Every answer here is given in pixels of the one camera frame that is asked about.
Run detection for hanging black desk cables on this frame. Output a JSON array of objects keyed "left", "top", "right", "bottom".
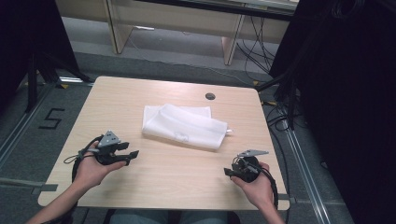
[{"left": 235, "top": 15, "right": 278, "bottom": 84}]

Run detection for black metal stand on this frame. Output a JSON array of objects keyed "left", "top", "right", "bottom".
[
  {"left": 256, "top": 70, "right": 297, "bottom": 131},
  {"left": 23, "top": 51, "right": 93, "bottom": 114}
]

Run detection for light wooden desk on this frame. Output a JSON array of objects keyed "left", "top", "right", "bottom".
[{"left": 55, "top": 0, "right": 301, "bottom": 66}]

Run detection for person's left hand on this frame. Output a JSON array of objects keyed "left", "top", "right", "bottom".
[{"left": 73, "top": 141, "right": 127, "bottom": 190}]

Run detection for black curtain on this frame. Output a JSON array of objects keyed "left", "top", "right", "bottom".
[
  {"left": 268, "top": 0, "right": 396, "bottom": 224},
  {"left": 0, "top": 0, "right": 81, "bottom": 110}
]

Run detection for white cloth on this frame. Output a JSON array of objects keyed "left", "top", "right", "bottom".
[{"left": 141, "top": 103, "right": 233, "bottom": 152}]

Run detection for person's legs in jeans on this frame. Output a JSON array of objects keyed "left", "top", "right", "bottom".
[{"left": 108, "top": 209, "right": 241, "bottom": 224}]

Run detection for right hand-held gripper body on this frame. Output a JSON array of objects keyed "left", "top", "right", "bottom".
[{"left": 232, "top": 149, "right": 270, "bottom": 183}]

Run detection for metal floor rail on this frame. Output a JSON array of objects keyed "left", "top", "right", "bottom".
[
  {"left": 281, "top": 119, "right": 332, "bottom": 224},
  {"left": 0, "top": 83, "right": 57, "bottom": 170}
]

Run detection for grey tape strip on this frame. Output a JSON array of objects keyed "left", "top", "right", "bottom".
[
  {"left": 31, "top": 183, "right": 60, "bottom": 196},
  {"left": 276, "top": 192, "right": 297, "bottom": 205}
]

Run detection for black floor cables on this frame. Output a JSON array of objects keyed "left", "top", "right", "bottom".
[{"left": 261, "top": 98, "right": 295, "bottom": 224}]

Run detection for person's right hand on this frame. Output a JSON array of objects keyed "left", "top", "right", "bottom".
[{"left": 231, "top": 161, "right": 276, "bottom": 211}]

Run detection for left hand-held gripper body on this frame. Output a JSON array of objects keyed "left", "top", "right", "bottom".
[{"left": 92, "top": 130, "right": 130, "bottom": 166}]

